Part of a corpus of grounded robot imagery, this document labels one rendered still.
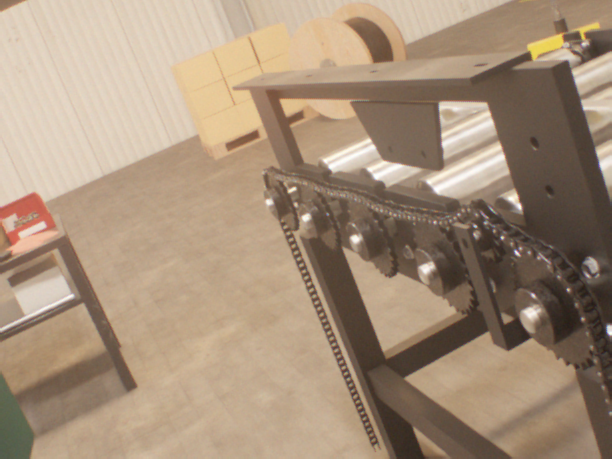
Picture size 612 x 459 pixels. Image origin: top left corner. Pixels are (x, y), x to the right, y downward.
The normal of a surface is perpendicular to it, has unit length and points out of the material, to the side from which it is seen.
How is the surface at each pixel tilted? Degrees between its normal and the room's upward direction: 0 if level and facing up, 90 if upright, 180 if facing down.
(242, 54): 90
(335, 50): 90
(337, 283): 90
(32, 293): 90
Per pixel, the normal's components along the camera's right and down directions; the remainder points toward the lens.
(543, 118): -0.88, 0.42
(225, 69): 0.24, 0.18
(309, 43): -0.61, 0.43
